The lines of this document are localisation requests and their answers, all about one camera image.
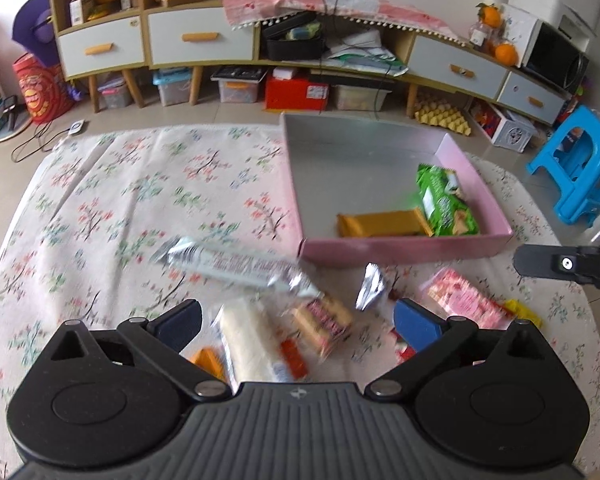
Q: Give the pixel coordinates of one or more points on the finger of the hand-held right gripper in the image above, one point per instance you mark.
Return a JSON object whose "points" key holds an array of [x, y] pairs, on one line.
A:
{"points": [[566, 262]]}

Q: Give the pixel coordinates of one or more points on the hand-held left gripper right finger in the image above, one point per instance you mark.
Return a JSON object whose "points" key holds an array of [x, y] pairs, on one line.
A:
{"points": [[417, 325]]}

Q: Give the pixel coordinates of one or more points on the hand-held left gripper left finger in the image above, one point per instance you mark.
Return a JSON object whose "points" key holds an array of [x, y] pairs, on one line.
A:
{"points": [[180, 324]]}

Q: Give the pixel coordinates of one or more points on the pink patterned snack packet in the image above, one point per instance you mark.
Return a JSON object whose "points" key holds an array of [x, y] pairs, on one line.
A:
{"points": [[460, 297]]}

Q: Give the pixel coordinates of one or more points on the cream snack packet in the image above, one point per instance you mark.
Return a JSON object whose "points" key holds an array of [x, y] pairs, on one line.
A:
{"points": [[252, 340]]}

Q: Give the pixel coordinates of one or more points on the pink cardboard box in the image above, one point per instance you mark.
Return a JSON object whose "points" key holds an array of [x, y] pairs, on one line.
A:
{"points": [[360, 170]]}

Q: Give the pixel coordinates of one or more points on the small silver wrapper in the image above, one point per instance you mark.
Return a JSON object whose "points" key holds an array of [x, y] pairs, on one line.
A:
{"points": [[371, 287]]}

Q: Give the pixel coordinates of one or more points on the yellow snack packet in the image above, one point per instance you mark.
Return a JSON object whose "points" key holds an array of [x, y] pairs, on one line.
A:
{"points": [[522, 310]]}

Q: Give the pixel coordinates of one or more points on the long silver snack packet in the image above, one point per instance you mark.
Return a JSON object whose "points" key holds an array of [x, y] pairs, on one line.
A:
{"points": [[230, 262]]}

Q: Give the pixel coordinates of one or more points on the gold snack packet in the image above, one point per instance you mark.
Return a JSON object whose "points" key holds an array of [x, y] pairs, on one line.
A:
{"points": [[380, 222]]}

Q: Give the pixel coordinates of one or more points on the small orange snack bar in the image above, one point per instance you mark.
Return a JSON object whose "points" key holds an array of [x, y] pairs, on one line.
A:
{"points": [[295, 359]]}

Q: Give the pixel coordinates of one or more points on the blue plastic stool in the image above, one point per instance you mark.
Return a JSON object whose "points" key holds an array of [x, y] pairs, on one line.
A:
{"points": [[580, 140]]}

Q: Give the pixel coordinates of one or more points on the green snack packet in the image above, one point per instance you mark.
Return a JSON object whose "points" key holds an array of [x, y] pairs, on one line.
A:
{"points": [[442, 200]]}

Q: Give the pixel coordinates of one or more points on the white plastic crate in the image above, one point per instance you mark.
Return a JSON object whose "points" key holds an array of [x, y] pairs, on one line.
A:
{"points": [[512, 132]]}

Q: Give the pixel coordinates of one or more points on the grey drawer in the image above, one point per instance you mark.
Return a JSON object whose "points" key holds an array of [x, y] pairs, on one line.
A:
{"points": [[455, 67], [530, 97]]}

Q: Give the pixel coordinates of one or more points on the yellow egg carton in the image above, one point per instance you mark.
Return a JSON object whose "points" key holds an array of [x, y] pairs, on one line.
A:
{"points": [[442, 117]]}

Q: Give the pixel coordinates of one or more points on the black microwave oven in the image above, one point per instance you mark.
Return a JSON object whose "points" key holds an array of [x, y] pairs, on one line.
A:
{"points": [[555, 60]]}

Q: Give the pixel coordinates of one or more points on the orange fruit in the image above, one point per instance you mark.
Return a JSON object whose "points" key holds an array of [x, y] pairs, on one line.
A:
{"points": [[490, 15], [506, 53]]}

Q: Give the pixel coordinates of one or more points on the white charger block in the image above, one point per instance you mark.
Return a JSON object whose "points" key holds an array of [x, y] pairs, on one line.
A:
{"points": [[76, 127]]}

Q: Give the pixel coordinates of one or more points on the clear bin with blue lid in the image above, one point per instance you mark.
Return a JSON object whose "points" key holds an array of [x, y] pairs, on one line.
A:
{"points": [[172, 87]]}

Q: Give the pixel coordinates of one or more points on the small clear bin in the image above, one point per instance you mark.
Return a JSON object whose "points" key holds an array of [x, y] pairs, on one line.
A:
{"points": [[115, 96]]}

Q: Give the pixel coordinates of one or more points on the clear bin with black lid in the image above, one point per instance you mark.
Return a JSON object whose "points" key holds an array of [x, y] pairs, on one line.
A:
{"points": [[237, 87]]}

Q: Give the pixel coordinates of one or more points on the red cardboard box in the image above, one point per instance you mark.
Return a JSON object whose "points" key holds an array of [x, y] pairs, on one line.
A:
{"points": [[292, 94]]}

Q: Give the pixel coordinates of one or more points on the white foam box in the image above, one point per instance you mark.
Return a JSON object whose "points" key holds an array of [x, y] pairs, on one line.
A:
{"points": [[550, 5]]}

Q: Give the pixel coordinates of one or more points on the wooden cabinet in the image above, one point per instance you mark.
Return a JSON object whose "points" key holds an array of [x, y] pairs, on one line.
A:
{"points": [[205, 60]]}

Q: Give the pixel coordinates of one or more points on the red printed bag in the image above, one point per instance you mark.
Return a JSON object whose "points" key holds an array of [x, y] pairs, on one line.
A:
{"points": [[40, 90]]}

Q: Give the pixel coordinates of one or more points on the pile of papers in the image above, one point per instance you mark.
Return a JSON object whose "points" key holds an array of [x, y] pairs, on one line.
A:
{"points": [[365, 52]]}

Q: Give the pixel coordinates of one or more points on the white drawer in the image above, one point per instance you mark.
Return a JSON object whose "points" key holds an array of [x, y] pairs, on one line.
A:
{"points": [[200, 35], [100, 47]]}

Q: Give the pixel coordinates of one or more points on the black storage case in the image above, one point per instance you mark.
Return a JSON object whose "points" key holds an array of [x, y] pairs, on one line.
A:
{"points": [[292, 45]]}

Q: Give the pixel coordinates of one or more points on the purple hat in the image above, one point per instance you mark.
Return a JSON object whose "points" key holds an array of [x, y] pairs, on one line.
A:
{"points": [[32, 22]]}

